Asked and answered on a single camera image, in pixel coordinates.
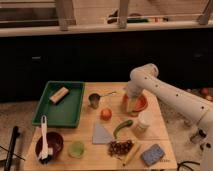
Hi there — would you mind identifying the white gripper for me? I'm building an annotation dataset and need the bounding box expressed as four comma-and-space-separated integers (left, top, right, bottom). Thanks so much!
125, 80, 143, 113

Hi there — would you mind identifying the red apple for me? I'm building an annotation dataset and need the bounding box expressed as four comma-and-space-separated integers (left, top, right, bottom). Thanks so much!
100, 108, 112, 121

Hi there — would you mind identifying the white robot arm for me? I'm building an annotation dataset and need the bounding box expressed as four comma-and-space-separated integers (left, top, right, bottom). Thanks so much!
125, 63, 213, 171

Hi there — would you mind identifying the white plastic cup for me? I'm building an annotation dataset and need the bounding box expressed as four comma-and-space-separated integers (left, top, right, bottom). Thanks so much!
136, 111, 152, 132

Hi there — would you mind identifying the metal measuring cup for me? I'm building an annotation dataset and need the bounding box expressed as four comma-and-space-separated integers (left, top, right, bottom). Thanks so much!
88, 91, 115, 109

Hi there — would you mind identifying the green plastic cup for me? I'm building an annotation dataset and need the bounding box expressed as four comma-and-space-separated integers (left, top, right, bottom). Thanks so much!
68, 141, 85, 158

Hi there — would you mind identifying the orange bowl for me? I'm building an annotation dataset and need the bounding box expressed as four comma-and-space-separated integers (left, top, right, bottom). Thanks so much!
122, 94, 148, 112

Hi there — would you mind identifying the green chili pepper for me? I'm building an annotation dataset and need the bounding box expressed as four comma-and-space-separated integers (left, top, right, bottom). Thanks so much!
113, 120, 134, 139

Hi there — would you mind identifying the yellow banana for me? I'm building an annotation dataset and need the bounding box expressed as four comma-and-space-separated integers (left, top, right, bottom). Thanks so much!
122, 142, 140, 166

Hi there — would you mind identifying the grey triangular cloth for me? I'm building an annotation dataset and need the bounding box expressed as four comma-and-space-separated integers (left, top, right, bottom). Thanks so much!
92, 123, 113, 144

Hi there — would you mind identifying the dark red grapes bunch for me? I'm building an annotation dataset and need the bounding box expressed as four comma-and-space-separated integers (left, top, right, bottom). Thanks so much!
108, 140, 133, 156

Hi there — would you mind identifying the blue sponge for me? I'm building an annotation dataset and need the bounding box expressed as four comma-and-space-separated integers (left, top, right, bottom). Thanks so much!
140, 144, 165, 166

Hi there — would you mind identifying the green plastic tray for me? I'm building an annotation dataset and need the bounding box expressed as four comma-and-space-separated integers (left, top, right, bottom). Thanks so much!
32, 81, 85, 128

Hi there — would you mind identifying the tan rectangular block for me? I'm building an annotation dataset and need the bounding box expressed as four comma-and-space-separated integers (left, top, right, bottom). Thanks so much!
49, 87, 69, 104

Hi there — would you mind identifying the dark red bowl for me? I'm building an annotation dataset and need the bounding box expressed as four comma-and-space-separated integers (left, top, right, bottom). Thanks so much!
35, 132, 64, 159

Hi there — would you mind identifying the white dish brush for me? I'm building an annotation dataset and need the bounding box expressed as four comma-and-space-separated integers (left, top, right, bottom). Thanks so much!
39, 115, 53, 164

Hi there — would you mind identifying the black tripod stand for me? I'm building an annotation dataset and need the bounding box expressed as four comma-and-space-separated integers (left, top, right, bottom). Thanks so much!
0, 126, 24, 171

